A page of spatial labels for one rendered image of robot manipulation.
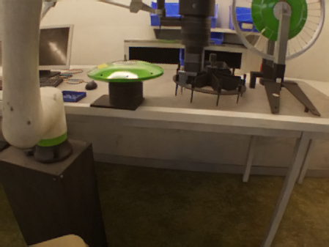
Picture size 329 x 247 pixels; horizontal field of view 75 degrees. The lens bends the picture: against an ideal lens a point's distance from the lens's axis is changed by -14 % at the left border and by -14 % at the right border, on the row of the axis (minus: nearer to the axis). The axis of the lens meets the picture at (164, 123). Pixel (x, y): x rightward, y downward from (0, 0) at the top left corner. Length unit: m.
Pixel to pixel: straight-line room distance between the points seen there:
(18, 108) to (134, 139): 1.59
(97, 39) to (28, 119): 1.40
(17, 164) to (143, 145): 1.41
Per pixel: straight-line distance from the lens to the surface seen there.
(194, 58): 0.62
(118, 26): 1.95
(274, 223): 1.45
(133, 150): 2.22
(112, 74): 0.90
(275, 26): 1.33
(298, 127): 1.08
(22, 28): 0.64
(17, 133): 0.71
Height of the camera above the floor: 1.26
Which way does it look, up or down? 24 degrees down
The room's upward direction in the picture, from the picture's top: 2 degrees clockwise
